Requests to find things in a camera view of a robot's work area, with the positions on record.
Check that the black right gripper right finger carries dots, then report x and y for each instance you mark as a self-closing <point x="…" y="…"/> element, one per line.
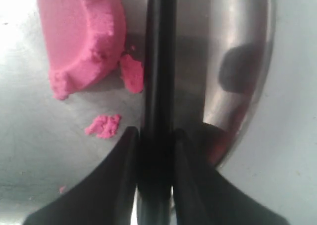
<point x="202" y="196"/>

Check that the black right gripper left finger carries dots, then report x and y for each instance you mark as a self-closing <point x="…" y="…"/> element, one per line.
<point x="105" y="197"/>

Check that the black handled tool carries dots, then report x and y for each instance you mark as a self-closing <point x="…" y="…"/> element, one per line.
<point x="156" y="152"/>

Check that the pink play dough lump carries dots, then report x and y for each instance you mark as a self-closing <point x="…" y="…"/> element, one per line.
<point x="84" y="41"/>

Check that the pink dough crumb right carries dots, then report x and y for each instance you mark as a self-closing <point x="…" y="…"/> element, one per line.
<point x="131" y="74"/>

